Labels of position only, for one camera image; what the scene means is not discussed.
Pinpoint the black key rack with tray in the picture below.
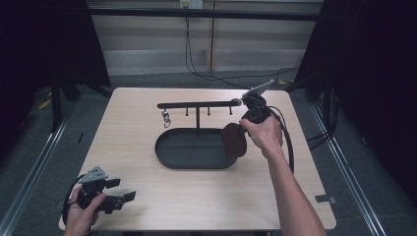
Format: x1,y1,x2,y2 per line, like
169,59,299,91
154,97,243,170

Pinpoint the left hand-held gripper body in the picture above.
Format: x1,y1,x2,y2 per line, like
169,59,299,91
77,165,112,210

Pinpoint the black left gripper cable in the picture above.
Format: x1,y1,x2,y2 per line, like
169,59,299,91
61,174,87,227

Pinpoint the brown zip pouch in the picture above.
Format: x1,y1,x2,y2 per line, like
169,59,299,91
220,122,249,159

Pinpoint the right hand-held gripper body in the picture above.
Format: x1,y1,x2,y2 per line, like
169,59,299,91
241,79,275,125

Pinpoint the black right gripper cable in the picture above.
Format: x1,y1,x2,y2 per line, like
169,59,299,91
260,97,295,175

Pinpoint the white wall socket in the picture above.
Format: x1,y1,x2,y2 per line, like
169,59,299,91
179,0,205,10

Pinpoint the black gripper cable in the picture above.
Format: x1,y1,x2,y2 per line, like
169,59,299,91
260,97,295,175
61,174,87,227

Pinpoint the metal floor rail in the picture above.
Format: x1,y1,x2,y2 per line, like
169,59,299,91
309,103,389,236
0,106,78,236

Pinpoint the black curtain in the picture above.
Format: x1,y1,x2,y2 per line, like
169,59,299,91
0,0,111,161
293,0,417,206

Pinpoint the black hanging wall cable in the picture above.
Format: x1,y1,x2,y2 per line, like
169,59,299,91
184,16,300,90

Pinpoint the yellow floor scrap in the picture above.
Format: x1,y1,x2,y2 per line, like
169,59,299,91
36,97,53,111

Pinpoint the black floor cable bundle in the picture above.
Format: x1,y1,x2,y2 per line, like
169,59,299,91
305,89,340,151

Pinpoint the grey tape piece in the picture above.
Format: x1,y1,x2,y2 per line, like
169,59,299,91
315,194,337,205

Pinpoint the silver carabiner keyring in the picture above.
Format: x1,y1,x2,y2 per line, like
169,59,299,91
161,109,172,129

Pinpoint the person's left hand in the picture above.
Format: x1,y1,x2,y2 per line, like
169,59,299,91
63,186,106,236

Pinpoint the black horizontal frame bar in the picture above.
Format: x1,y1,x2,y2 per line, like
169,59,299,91
88,8,324,23

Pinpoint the person's right hand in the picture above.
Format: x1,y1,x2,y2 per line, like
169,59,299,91
239,115,284,160

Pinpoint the black metal stand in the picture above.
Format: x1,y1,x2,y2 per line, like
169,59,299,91
49,73,64,133

